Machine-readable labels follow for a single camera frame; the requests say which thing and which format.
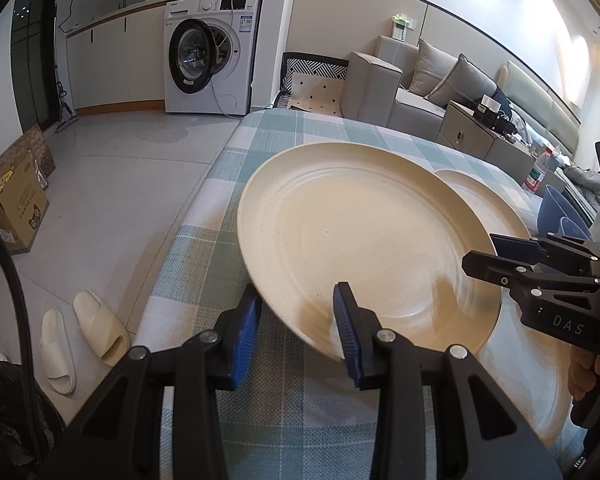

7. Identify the cream slipper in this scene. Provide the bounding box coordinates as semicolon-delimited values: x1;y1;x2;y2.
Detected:
73;289;132;367
39;308;77;396

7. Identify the black cable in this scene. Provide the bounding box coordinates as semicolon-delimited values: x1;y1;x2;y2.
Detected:
0;210;35;401

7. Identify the white green wall holder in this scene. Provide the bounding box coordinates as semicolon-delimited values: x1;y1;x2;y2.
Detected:
391;12;413;41

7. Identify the cream dotted cushion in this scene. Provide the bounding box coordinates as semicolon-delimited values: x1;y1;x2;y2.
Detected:
287;72;348;116

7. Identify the cream ceramic plate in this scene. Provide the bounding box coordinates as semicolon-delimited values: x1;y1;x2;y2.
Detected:
236;142;503;361
432;169;577;449

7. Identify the dark glass door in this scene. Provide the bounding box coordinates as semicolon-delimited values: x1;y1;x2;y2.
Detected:
11;0;63;133

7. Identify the beige padded headboard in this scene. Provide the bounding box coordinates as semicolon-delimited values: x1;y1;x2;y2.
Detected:
497;60;581;171

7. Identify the grey sofa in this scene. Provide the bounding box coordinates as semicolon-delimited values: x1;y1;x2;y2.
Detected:
341;35;506;133

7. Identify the grey side cabinet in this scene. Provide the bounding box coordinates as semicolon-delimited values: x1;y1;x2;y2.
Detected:
434;100;538;183

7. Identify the teal white checked tablecloth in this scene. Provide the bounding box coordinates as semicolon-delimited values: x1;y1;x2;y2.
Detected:
130;109;588;480

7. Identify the grey cushion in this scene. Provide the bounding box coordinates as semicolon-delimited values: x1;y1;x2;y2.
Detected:
426;53;498;108
409;37;458;97

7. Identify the black white patterned cushion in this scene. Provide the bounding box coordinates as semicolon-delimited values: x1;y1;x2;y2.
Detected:
281;52;350;106

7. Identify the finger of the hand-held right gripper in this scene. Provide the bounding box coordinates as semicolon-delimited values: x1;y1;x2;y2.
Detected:
490;233;600;274
461;251;600;294

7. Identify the clear water bottle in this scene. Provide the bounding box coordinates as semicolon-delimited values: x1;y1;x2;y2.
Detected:
525;152;551;192

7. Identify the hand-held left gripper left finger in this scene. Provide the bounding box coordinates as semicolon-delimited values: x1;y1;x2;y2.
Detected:
37;282;264;480

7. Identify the black organizer tray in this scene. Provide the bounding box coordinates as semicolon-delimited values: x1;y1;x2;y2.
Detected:
472;102;516;131

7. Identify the white kitchen counter cabinet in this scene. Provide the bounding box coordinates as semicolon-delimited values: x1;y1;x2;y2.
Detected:
66;0;168;116

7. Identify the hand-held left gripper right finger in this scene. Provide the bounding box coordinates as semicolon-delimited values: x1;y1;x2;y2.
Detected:
332;282;564;480

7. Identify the white washing machine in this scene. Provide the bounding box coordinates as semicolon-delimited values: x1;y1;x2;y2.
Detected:
162;0;262;115

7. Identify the brown patterned box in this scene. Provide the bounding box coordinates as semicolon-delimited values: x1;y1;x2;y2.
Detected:
0;125;56;186

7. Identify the black plastic bag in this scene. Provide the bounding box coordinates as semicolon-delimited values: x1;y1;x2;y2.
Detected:
0;360;66;480

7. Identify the floor mop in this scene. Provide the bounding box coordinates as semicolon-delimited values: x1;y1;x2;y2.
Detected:
55;75;78;133

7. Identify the brown cardboard box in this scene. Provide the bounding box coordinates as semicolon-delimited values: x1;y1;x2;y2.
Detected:
0;162;50;256

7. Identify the person's right hand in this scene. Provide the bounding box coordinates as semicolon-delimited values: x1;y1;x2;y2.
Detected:
567;345;600;409

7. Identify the light blue bowl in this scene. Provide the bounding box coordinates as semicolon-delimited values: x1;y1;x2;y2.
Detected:
536;184;583;236

